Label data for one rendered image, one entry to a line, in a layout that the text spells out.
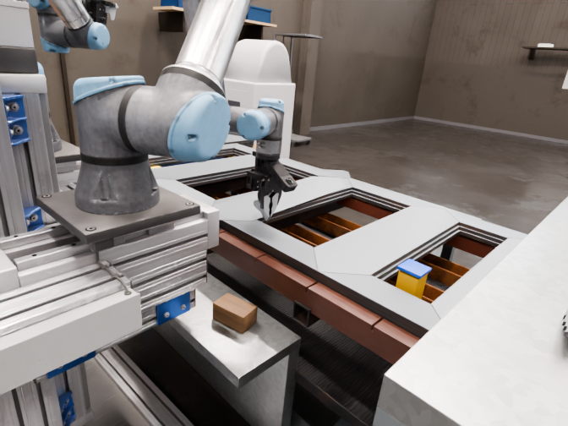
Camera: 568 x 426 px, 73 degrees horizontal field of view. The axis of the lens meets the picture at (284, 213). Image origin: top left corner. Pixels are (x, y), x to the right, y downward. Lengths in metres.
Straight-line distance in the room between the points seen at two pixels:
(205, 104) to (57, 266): 0.36
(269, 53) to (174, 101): 4.09
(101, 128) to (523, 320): 0.67
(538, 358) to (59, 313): 0.62
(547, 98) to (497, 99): 1.08
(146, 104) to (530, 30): 11.22
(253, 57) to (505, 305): 4.37
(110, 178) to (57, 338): 0.27
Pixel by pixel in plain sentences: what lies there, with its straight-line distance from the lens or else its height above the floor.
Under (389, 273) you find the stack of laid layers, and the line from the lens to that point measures 1.04.
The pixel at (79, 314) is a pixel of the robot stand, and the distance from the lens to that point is 0.66.
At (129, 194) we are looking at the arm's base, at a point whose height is 1.07.
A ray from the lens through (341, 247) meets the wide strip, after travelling 1.08.
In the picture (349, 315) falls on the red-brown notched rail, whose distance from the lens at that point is 0.87.
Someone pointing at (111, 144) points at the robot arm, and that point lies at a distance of 0.72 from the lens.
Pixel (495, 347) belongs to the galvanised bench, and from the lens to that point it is 0.49.
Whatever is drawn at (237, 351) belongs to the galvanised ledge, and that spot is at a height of 0.68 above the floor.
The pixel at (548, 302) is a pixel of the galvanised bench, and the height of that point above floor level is 1.05.
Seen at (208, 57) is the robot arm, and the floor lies 1.31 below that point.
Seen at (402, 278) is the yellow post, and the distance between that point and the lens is 0.97.
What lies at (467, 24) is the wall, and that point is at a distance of 12.03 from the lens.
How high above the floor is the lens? 1.32
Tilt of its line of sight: 22 degrees down
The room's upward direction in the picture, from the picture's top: 5 degrees clockwise
